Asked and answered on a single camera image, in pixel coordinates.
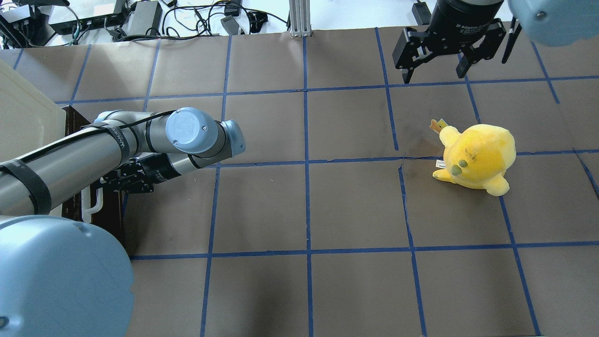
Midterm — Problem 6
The cream plastic storage box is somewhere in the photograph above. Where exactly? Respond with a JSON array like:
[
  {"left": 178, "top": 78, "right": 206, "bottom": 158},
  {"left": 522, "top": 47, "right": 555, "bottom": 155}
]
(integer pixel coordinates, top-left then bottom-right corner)
[{"left": 0, "top": 60, "right": 66, "bottom": 162}]

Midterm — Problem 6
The yellow plush dinosaur toy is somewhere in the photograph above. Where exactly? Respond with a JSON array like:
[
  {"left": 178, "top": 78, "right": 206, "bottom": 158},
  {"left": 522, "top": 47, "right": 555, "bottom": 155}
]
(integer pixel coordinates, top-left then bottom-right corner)
[{"left": 430, "top": 119, "right": 517, "bottom": 197}]

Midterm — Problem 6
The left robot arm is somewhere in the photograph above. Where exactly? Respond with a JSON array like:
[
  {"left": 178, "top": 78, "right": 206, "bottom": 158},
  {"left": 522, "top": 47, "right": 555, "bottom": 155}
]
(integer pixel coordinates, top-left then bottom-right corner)
[{"left": 0, "top": 107, "right": 246, "bottom": 337}]

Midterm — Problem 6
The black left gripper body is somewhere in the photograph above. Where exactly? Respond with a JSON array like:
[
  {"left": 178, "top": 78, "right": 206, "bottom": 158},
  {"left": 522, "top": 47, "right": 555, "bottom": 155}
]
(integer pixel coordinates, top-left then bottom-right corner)
[{"left": 101, "top": 155, "right": 182, "bottom": 194}]

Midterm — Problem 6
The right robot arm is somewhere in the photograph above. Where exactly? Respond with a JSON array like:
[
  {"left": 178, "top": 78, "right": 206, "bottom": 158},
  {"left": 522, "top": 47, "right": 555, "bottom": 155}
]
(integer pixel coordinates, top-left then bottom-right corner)
[{"left": 392, "top": 0, "right": 599, "bottom": 84}]

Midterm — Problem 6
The aluminium frame post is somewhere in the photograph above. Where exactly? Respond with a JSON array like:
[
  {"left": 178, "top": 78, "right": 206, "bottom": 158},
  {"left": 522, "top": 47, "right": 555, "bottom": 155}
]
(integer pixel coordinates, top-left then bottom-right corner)
[{"left": 289, "top": 0, "right": 313, "bottom": 37}]

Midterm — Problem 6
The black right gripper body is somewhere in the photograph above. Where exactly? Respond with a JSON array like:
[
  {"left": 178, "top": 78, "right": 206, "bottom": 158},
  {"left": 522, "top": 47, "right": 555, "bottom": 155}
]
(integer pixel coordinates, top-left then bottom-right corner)
[{"left": 392, "top": 16, "right": 507, "bottom": 70}]

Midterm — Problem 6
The black network switch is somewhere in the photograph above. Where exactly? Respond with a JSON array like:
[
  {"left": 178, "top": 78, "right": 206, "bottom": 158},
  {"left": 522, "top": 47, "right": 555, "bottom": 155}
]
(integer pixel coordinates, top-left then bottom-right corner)
[{"left": 48, "top": 0, "right": 128, "bottom": 36}]

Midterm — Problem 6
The white drawer handle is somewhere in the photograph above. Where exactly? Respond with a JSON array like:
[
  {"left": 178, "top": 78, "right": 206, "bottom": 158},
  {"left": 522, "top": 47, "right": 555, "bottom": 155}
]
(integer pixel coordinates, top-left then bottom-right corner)
[{"left": 80, "top": 186, "right": 103, "bottom": 223}]

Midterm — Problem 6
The dark wooden drawer cabinet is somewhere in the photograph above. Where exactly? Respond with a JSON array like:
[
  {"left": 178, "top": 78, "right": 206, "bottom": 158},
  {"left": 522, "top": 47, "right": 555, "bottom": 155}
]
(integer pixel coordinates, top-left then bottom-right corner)
[{"left": 61, "top": 106, "right": 126, "bottom": 246}]

